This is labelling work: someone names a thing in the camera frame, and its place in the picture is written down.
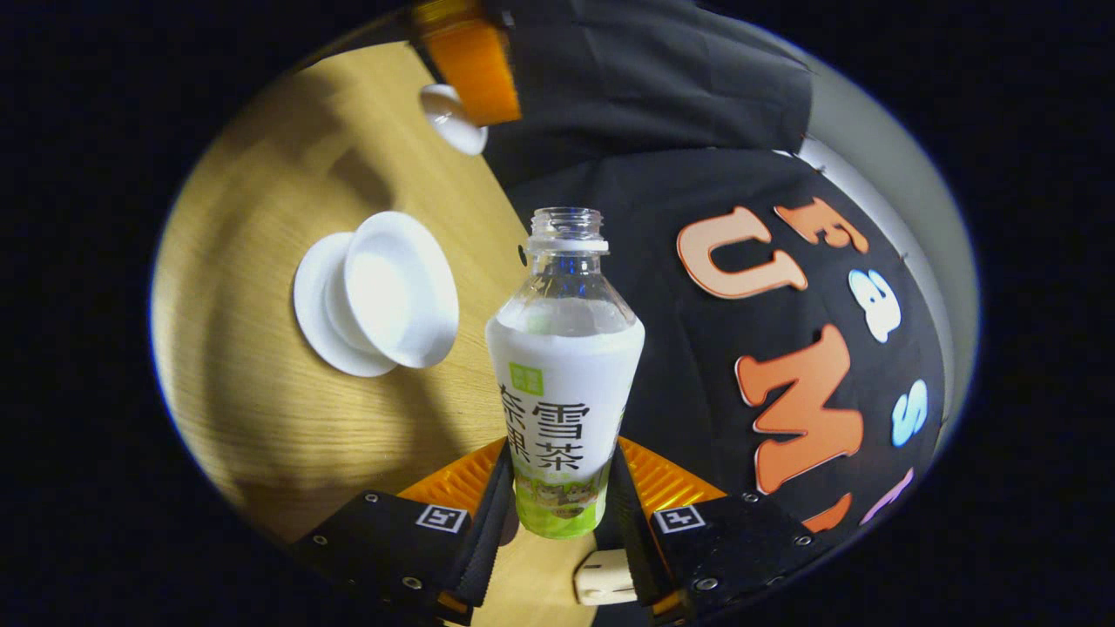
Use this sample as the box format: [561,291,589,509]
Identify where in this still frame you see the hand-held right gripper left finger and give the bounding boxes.
[290,440,517,626]

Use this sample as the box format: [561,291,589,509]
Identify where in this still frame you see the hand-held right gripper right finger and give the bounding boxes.
[610,438,828,624]

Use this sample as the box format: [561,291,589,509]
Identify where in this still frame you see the white teacup lid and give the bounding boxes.
[420,84,490,158]

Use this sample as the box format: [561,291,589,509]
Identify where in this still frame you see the clear water bottle white label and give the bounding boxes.
[484,207,646,540]

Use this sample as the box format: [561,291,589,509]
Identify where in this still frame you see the white teacup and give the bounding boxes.
[324,211,460,369]

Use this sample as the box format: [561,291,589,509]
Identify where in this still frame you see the white toaster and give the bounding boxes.
[572,549,641,606]

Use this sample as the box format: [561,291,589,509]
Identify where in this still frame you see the white saucer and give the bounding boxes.
[293,231,402,378]

